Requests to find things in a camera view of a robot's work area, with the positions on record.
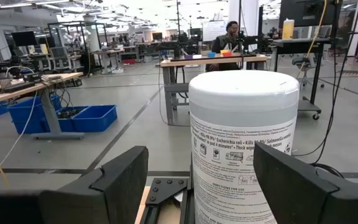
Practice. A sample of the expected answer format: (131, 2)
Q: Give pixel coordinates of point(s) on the person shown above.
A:
(228, 40)

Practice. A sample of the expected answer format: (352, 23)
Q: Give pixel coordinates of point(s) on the blue bowl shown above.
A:
(211, 54)

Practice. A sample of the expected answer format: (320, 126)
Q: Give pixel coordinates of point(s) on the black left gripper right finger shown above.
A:
(291, 193)

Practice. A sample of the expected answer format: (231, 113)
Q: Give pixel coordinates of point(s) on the black power strip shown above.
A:
(14, 87)

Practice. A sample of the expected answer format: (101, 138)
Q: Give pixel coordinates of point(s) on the empty blue storage bin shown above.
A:
(95, 119)

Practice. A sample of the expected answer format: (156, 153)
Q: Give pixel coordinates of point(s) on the blue bin with black parts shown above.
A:
(61, 123)

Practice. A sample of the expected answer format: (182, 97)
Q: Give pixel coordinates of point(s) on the tall blue storage bin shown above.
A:
(23, 118)

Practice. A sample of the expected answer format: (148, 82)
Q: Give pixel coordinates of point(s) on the white wipes canister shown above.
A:
(244, 124)

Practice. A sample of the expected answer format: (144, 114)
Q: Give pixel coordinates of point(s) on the cluttered wooden desk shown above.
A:
(26, 85)

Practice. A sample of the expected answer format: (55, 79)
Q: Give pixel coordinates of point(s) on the white bowl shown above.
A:
(197, 56)

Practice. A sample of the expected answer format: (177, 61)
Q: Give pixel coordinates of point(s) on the orange bowl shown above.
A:
(226, 53)

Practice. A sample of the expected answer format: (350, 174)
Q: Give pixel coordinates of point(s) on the wooden workbench grey legs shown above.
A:
(197, 60)

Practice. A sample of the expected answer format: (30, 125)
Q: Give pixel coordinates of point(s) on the whiteboard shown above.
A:
(213, 30)

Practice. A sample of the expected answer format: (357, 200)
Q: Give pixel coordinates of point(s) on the black rolling cart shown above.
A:
(297, 43)

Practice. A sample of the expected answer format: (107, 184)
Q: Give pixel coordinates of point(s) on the purple bowl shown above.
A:
(188, 57)

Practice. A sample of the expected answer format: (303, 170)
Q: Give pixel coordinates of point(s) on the black cage frame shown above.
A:
(73, 23)

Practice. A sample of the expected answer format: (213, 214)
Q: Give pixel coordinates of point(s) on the grey office chair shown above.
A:
(306, 62)

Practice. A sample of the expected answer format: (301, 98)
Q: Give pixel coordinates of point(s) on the small black monitor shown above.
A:
(23, 39)

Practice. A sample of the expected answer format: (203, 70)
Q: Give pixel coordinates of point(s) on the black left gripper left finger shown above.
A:
(104, 199)

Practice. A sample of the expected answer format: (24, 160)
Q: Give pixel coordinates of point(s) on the large black monitor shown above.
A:
(306, 12)

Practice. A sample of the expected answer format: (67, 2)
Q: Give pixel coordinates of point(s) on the yellow plastic bottle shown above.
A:
(287, 29)

